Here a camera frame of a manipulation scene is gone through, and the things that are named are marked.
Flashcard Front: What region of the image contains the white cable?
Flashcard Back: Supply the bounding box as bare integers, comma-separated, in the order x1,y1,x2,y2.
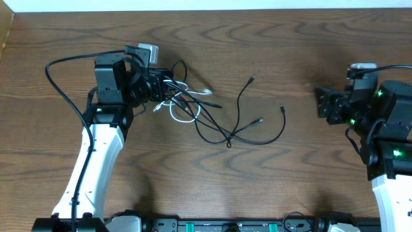
152,79,214,124

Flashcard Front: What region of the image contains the black cable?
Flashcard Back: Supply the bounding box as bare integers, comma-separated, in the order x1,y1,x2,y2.
162,59,265,150
192,103,287,146

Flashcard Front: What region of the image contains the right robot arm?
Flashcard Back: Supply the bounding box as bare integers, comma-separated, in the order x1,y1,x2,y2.
315,63,411,231

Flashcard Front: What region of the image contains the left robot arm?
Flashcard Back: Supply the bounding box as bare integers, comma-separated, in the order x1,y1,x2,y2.
32,48,167,231

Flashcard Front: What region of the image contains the left camera cable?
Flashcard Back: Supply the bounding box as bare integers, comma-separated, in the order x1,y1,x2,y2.
44,49,126,232

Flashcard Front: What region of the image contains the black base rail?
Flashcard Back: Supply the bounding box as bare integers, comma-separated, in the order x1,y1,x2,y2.
106,209,382,232

